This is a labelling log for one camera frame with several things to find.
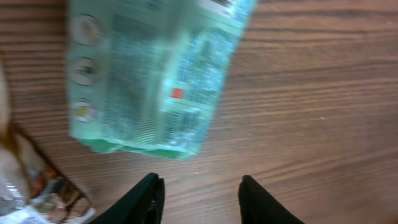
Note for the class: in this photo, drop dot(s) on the brown snack packet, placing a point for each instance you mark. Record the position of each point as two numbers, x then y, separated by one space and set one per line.
32 190

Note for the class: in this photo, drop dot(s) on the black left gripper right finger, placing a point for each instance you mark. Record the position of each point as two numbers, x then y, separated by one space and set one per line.
258 206

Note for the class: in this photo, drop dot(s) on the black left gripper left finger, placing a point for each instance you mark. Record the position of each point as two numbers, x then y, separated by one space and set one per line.
143 204

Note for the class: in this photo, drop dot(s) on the teal snack bar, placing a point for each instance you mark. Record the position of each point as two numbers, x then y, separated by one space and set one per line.
145 76

